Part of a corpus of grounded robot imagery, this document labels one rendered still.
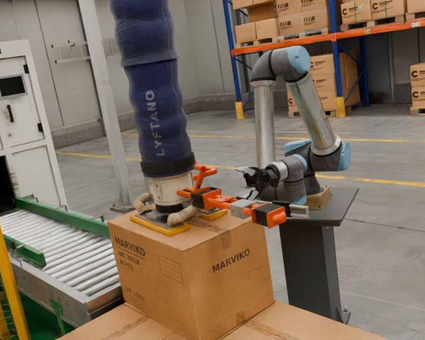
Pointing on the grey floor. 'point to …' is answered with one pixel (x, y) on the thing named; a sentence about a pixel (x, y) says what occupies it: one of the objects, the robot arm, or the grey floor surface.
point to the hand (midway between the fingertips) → (239, 187)
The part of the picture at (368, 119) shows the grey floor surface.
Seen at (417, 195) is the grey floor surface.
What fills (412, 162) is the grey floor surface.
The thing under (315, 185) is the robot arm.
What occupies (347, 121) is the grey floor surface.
